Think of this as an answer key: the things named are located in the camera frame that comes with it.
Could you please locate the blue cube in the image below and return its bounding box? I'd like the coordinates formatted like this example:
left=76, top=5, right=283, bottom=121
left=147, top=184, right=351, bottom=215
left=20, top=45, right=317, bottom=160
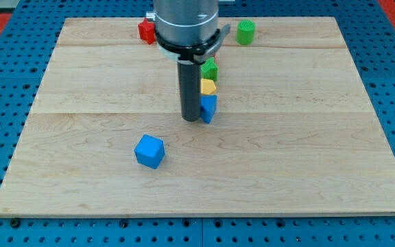
left=134, top=134, right=165, bottom=169

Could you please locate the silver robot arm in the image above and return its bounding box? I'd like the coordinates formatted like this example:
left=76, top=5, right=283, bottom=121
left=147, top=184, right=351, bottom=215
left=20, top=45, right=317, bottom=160
left=145, top=0, right=219, bottom=46

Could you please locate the blue triangle block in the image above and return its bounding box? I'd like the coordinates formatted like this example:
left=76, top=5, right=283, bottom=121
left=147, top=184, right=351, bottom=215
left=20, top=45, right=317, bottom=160
left=200, top=95, right=217, bottom=124

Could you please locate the yellow pentagon block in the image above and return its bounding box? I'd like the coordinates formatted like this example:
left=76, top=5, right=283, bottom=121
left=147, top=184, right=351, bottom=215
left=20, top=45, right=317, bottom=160
left=200, top=78, right=217, bottom=95

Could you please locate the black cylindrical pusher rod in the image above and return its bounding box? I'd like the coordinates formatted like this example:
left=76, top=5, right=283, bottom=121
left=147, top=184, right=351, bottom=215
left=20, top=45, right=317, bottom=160
left=178, top=63, right=201, bottom=121

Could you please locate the green star block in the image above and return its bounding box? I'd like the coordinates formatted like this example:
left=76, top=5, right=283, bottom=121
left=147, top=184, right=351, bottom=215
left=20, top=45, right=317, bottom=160
left=201, top=57, right=218, bottom=81

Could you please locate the wooden board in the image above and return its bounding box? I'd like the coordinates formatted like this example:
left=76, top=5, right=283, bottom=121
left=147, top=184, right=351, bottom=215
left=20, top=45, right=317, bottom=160
left=0, top=17, right=395, bottom=218

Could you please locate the green cylinder block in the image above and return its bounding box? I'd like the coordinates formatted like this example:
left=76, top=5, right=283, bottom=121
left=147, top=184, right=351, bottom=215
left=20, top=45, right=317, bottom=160
left=236, top=20, right=256, bottom=45

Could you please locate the red star block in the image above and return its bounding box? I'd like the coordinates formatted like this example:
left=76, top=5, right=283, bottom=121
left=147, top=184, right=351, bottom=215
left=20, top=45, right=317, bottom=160
left=138, top=18, right=156, bottom=45

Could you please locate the black clamp ring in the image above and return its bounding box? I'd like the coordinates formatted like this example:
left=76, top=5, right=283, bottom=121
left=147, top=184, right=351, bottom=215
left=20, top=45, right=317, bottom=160
left=154, top=23, right=232, bottom=66

